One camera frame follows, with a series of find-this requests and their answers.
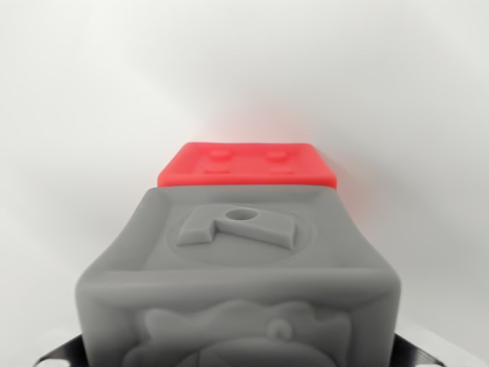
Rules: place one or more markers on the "gripper right finger with black rubber pad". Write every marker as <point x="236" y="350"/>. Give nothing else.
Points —
<point x="416" y="351"/>

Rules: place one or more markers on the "red embossed toy cube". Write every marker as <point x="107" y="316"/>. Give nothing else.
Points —
<point x="244" y="162"/>

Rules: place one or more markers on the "gripper left finger with black rubber pad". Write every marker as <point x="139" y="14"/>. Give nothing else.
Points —
<point x="63" y="349"/>

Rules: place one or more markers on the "grey embossed toy cube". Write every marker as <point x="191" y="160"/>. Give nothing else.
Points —
<point x="237" y="290"/>

